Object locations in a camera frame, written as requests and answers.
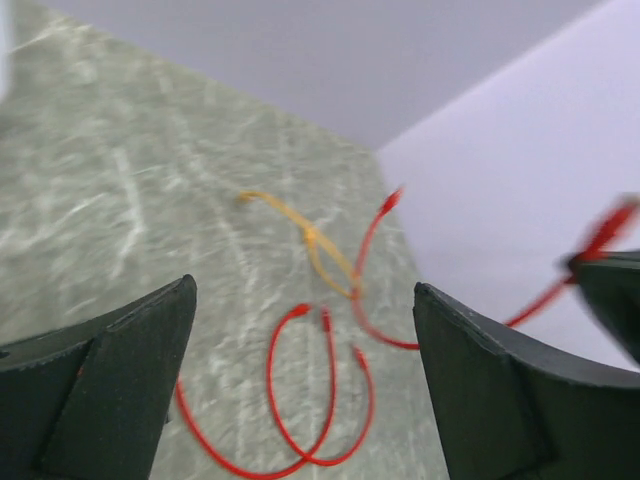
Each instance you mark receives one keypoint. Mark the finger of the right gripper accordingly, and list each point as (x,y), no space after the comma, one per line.
(610,287)

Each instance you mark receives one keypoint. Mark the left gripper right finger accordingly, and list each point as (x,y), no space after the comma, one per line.
(508,406)

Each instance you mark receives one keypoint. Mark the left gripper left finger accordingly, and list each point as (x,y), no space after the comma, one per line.
(90,401)

